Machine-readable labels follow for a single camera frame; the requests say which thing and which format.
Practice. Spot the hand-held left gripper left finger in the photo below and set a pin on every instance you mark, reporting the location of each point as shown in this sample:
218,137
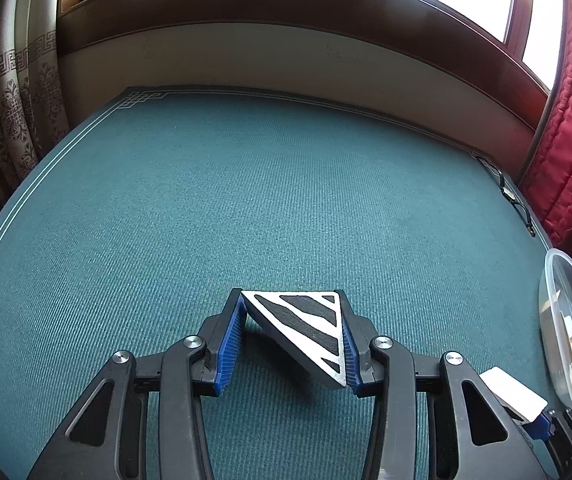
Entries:
231,350

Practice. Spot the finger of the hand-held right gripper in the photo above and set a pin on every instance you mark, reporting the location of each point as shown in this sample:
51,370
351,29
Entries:
538,427

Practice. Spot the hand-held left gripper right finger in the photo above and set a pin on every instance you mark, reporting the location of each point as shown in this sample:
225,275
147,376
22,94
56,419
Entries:
348,360

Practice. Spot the white power adapter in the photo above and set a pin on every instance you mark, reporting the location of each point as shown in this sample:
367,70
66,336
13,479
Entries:
513,390

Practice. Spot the large white striped wedge block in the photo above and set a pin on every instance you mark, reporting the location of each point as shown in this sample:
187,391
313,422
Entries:
296,330

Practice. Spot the clear plastic bowl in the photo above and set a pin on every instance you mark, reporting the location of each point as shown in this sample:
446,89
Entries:
561,280

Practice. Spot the beige patterned curtain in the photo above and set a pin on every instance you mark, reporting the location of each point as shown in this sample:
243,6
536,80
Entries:
10,110

